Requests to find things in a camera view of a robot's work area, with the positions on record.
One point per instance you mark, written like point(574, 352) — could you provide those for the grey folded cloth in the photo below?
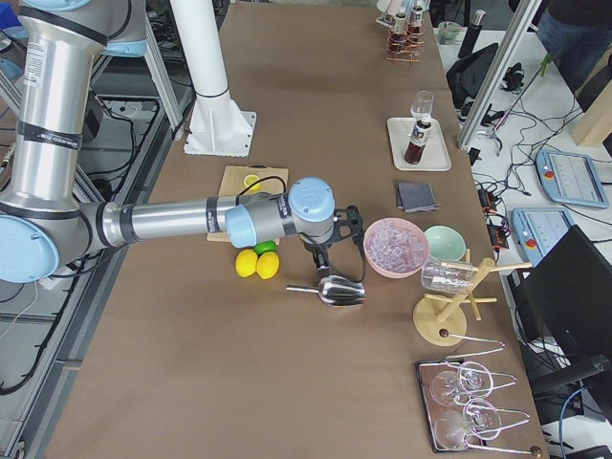
point(413, 197)

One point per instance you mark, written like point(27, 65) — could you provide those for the wooden cup tree stand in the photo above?
point(438, 317)

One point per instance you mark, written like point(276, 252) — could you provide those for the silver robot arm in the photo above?
point(43, 227)

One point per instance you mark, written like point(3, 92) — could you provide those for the dark tray with glasses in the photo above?
point(446, 388)

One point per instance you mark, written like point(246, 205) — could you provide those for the cream serving tray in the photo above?
point(435, 157)

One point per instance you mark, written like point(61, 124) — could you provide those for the blue teach pendant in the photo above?
point(537, 230)
point(570, 178)

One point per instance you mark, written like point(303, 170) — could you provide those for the bamboo cutting board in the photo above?
point(272, 180)

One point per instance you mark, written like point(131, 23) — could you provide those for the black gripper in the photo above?
point(314, 247)

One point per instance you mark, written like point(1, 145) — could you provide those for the blue teach pendant near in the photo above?
point(537, 230)

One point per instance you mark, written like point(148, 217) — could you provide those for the yellow lemon half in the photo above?
point(251, 182)

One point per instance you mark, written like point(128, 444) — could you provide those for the tea bottle front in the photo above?
point(415, 19)

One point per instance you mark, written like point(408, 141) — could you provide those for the green empty bowl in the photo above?
point(445, 243)

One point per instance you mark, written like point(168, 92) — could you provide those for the blue teach pendant far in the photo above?
point(570, 178)

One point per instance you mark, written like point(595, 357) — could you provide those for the steel ice scoop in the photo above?
point(335, 291)

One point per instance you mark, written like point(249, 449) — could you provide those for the green lime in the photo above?
point(264, 247)

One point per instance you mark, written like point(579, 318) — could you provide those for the glass jar on stand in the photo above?
point(452, 277)

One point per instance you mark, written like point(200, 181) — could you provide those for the pink bowl of ice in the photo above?
point(395, 247)

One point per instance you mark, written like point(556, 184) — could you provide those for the copper wire bottle basket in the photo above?
point(410, 53)

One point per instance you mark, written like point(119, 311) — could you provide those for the whole yellow lemon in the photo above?
point(245, 263)

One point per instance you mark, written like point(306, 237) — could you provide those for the clear wine glass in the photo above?
point(422, 104)

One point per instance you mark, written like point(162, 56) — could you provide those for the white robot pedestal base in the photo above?
point(218, 127)

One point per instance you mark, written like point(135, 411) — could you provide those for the tea bottle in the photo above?
point(398, 36)
point(415, 19)
point(417, 141)

